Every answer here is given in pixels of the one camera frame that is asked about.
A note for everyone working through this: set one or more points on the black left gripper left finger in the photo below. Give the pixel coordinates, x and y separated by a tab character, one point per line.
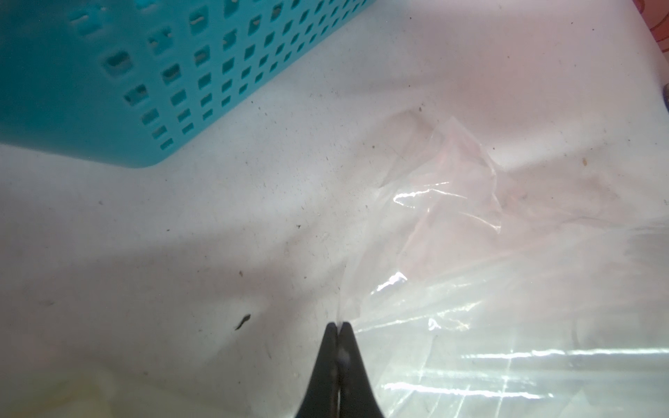
322	395

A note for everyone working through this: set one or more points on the teal plastic basket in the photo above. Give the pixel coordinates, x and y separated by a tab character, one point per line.
129	82

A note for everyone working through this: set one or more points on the zip bag with blue slider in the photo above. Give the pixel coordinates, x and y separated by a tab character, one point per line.
478	292

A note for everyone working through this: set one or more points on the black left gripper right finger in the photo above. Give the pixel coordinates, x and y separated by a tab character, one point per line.
356	394

